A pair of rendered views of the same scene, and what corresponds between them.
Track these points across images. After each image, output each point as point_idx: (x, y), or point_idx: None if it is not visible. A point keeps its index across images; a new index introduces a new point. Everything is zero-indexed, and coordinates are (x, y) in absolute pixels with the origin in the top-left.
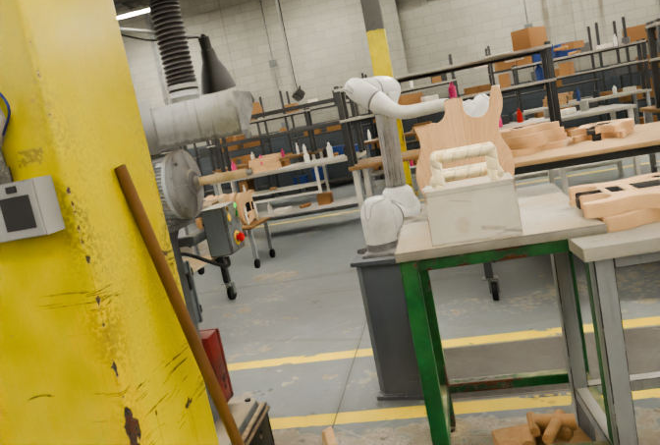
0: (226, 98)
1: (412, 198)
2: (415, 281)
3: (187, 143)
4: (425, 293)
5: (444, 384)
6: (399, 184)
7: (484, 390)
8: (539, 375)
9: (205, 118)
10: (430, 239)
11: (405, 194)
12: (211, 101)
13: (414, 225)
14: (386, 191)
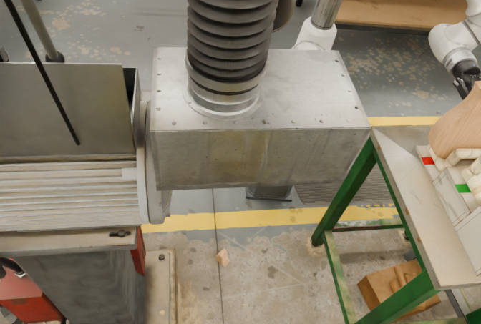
0: (347, 137)
1: (333, 41)
2: (436, 292)
3: (222, 187)
4: (356, 187)
5: (330, 229)
6: (329, 26)
7: (356, 230)
8: (399, 224)
9: (283, 159)
10: (456, 239)
11: (331, 38)
12: (313, 138)
13: (404, 169)
14: (312, 30)
